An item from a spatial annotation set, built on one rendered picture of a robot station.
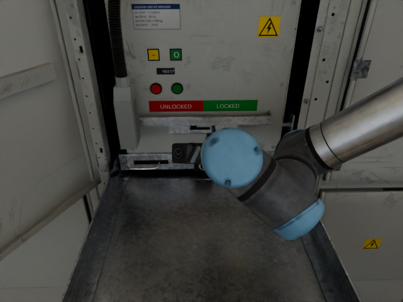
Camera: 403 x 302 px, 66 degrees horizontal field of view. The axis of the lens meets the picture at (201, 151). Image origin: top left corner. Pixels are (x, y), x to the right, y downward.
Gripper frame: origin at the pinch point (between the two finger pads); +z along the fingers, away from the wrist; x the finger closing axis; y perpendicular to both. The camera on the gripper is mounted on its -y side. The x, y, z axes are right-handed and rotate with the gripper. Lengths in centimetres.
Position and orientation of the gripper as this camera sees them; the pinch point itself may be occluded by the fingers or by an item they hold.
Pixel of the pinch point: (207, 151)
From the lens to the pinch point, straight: 83.3
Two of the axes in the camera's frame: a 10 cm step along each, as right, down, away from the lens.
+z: -0.2, -0.3, 10.0
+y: 10.0, -0.1, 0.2
